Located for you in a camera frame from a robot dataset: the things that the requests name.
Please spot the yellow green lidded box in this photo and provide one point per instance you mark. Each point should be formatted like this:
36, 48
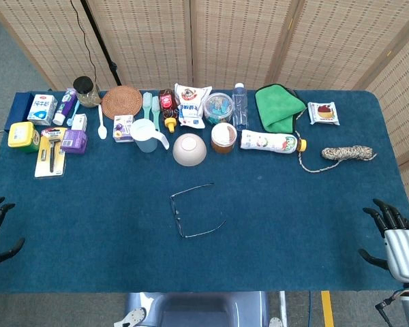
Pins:
20, 134

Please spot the clear jar of rubber bands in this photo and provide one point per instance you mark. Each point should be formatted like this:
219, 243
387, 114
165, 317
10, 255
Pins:
223, 136

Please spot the dark blue box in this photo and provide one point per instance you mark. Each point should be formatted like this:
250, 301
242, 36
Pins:
20, 105

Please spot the clear plastic water bottle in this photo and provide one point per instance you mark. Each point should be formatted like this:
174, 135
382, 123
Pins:
240, 109

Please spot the round woven rattan coaster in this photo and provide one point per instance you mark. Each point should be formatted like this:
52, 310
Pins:
122, 102

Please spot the white snack packet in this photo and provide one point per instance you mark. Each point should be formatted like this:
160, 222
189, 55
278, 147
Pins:
323, 114

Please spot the blue white milk carton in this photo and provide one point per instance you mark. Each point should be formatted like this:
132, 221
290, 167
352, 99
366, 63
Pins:
42, 110

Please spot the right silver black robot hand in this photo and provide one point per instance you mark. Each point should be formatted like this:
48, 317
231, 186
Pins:
404, 252

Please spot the mint green brush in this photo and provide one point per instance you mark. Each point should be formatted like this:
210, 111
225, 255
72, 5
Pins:
147, 102
155, 109

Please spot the white plastic spoon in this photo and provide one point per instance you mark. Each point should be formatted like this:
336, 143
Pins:
102, 131

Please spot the white milk powder bag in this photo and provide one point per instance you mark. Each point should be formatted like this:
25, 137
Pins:
191, 102

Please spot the razor blister pack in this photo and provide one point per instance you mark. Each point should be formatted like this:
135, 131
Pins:
51, 153

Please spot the light blue toothbrush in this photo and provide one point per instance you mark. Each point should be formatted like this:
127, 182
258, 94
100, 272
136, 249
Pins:
74, 110

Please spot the clear tub of coloured clips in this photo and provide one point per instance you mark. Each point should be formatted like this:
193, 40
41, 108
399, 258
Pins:
218, 109

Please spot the bamboo folding screen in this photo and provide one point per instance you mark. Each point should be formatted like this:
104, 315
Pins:
225, 41

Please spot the black stand pole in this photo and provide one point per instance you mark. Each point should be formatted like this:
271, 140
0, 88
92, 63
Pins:
100, 41

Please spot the beige upturned bowl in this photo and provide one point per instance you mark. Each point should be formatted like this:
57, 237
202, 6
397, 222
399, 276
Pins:
189, 150

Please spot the small white purple carton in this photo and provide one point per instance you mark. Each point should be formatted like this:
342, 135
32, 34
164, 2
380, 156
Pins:
122, 129

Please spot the white drink bottle yellow cap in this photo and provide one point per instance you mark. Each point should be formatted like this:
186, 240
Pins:
269, 141

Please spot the purple toothpaste tube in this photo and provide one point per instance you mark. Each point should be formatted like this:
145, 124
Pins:
65, 105

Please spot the purple cardboard box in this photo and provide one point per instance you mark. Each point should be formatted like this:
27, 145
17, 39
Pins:
73, 141

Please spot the thin-framed eyeglasses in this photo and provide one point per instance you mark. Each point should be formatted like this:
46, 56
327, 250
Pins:
177, 213

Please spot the syrup bottle with yellow cap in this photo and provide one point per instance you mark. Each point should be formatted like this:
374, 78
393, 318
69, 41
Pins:
167, 102

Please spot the blue felt table cover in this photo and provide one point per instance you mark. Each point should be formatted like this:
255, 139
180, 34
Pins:
259, 221

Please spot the glass jar with black lid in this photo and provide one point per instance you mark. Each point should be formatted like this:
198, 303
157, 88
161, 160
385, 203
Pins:
87, 95

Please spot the green microfiber cloth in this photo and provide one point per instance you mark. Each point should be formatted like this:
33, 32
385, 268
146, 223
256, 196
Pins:
276, 109

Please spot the white metal table leg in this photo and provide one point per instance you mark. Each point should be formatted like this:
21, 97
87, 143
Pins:
283, 306

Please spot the small white cardboard box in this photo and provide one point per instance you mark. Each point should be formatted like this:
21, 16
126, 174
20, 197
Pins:
79, 122

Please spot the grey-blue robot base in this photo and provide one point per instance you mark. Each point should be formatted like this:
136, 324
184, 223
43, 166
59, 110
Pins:
197, 310

